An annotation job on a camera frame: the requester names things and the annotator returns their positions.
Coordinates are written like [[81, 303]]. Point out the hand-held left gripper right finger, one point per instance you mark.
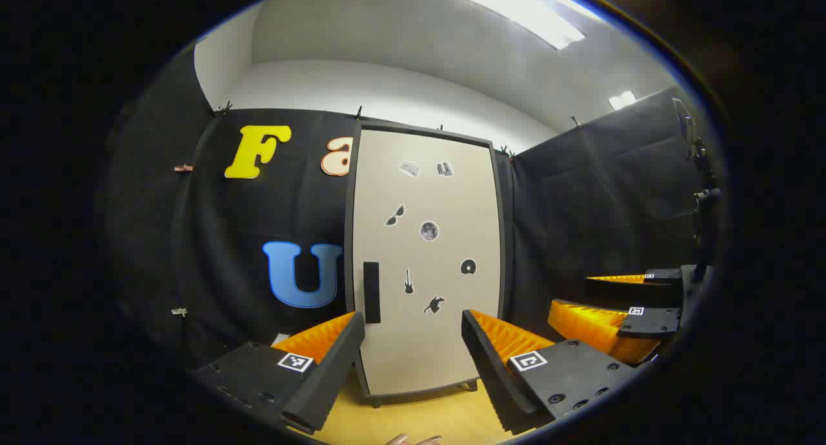
[[493, 374]]

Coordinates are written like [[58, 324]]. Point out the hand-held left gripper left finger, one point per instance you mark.
[[329, 374]]

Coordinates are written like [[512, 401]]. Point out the small ceiling light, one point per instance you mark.
[[621, 100]]

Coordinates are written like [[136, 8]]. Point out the black backdrop cloth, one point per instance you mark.
[[213, 238]]

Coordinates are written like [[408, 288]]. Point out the green white book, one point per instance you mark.
[[280, 338]]

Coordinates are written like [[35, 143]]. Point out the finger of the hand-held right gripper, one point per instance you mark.
[[652, 322], [632, 293]]

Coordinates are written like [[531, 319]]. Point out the beige cabinet door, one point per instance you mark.
[[445, 200]]

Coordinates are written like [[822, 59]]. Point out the dark grey cabinet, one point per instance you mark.
[[349, 251]]

